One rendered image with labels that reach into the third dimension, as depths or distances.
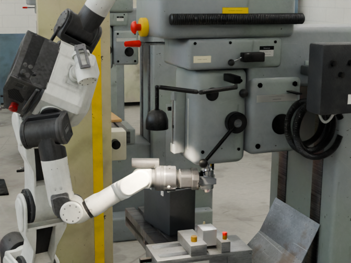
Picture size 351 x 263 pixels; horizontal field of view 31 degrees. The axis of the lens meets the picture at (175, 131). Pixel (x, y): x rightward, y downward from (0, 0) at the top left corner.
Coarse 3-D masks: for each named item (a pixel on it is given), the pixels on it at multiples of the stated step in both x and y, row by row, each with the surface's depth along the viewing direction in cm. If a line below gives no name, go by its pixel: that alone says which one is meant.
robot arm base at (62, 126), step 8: (56, 112) 214; (64, 112) 213; (24, 120) 212; (32, 120) 215; (56, 120) 208; (64, 120) 210; (56, 128) 207; (64, 128) 209; (24, 136) 208; (64, 136) 208; (24, 144) 209; (64, 144) 211
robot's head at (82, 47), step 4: (80, 44) 211; (84, 44) 211; (76, 48) 210; (80, 48) 210; (84, 48) 210; (76, 52) 210; (84, 52) 210; (80, 60) 209; (88, 60) 209; (80, 64) 208; (88, 64) 209; (80, 68) 208
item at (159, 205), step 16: (144, 192) 265; (160, 192) 252; (176, 192) 247; (192, 192) 251; (144, 208) 267; (160, 208) 254; (176, 208) 249; (192, 208) 253; (160, 224) 255; (176, 224) 250; (192, 224) 254
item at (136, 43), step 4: (136, 40) 210; (124, 44) 209; (128, 44) 208; (132, 44) 209; (136, 44) 209; (140, 44) 210; (144, 44) 211; (148, 44) 211; (152, 44) 212; (156, 44) 212; (160, 44) 213; (164, 44) 213
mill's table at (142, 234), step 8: (128, 208) 282; (128, 216) 278; (136, 216) 272; (128, 224) 278; (136, 224) 266; (144, 224) 262; (136, 232) 266; (144, 232) 256; (152, 232) 254; (160, 232) 255; (144, 240) 256; (152, 240) 246; (160, 240) 246; (168, 240) 246; (176, 240) 246; (144, 248) 257
